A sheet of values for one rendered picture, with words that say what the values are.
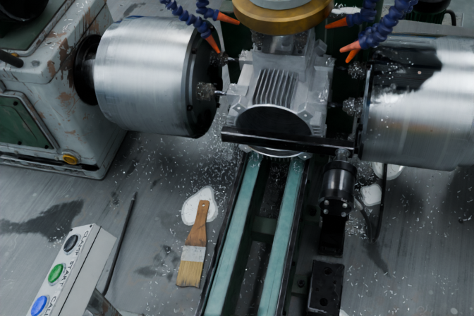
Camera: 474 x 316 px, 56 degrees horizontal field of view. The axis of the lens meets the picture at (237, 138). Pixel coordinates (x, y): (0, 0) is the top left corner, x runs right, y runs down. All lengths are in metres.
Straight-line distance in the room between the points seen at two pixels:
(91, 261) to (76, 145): 0.41
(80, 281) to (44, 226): 0.44
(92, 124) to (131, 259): 0.32
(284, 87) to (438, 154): 0.29
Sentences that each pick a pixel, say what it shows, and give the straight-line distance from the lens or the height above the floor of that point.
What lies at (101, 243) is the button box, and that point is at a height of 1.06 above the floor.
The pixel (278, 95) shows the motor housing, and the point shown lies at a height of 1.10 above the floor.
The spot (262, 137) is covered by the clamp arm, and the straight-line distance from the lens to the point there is 0.85.
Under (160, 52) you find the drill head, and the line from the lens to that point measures 0.88.
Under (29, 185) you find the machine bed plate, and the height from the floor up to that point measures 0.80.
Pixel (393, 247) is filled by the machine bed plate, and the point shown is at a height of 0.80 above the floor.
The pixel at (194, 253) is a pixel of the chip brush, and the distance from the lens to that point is 0.99.
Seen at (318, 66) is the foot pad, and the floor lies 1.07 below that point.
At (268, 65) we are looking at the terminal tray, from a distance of 0.86.
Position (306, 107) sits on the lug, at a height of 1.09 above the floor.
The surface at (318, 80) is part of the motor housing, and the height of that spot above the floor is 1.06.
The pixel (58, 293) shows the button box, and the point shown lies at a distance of 0.73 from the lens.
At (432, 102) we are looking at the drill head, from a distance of 0.80.
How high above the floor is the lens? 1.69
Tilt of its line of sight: 50 degrees down
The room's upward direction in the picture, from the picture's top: 10 degrees counter-clockwise
